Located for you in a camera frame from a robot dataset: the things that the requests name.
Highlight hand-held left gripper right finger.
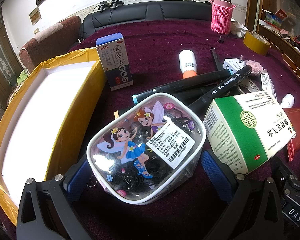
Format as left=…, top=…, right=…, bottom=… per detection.
left=201, top=149, right=285, bottom=240

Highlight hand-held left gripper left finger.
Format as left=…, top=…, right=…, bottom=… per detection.
left=16, top=154, right=92, bottom=240

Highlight green and white medicine box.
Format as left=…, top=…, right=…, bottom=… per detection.
left=202, top=91, right=297, bottom=176

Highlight red foil packet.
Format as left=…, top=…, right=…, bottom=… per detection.
left=281, top=106, right=300, bottom=162

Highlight clear fairy print pouch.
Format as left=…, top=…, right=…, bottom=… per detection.
left=86, top=92, right=207, bottom=204

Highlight yellow cardboard box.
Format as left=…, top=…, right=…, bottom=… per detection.
left=0, top=47, right=108, bottom=227

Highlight plain black marker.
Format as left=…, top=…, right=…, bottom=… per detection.
left=114, top=86, right=215, bottom=118

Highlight black marker with white print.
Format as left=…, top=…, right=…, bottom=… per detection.
left=187, top=65, right=253, bottom=115

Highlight black marker with teal end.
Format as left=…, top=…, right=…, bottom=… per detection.
left=132, top=69, right=232, bottom=103

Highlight small white tube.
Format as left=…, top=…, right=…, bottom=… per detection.
left=281, top=93, right=295, bottom=108

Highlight white barcode packet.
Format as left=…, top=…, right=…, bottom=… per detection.
left=260, top=73, right=277, bottom=99

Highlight white USB charger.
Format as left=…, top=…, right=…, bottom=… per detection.
left=223, top=56, right=246, bottom=75

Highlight white bottle with orange cap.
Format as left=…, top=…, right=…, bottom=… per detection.
left=179, top=50, right=198, bottom=79

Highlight pink fluffy hair tie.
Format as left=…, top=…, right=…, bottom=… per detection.
left=249, top=60, right=265, bottom=77

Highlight slim black pen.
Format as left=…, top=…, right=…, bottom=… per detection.
left=210, top=48, right=224, bottom=71

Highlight green cloth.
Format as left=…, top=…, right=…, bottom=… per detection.
left=17, top=69, right=28, bottom=85

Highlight yellow tape roll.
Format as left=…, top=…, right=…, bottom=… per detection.
left=243, top=30, right=271, bottom=56

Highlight maroon tablecloth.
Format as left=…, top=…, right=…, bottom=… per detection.
left=0, top=21, right=300, bottom=240

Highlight brown armchair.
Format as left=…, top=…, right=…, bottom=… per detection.
left=19, top=15, right=82, bottom=73

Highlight wooden side cabinet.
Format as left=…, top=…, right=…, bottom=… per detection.
left=255, top=17, right=300, bottom=65

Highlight white glove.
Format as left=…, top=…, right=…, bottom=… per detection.
left=230, top=21, right=248, bottom=38

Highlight wooden glass-panel doors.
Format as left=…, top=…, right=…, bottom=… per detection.
left=0, top=12, right=24, bottom=110

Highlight thermos in pink knitted sleeve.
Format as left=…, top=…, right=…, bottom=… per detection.
left=209, top=0, right=234, bottom=35

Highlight open printed carton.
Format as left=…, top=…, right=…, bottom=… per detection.
left=261, top=9, right=290, bottom=28

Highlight black leather sofa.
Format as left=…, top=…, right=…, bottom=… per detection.
left=82, top=1, right=248, bottom=40

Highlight gold wall plaque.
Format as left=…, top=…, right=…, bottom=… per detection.
left=29, top=6, right=42, bottom=26

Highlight wooden door frame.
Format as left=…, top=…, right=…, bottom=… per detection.
left=247, top=0, right=263, bottom=33

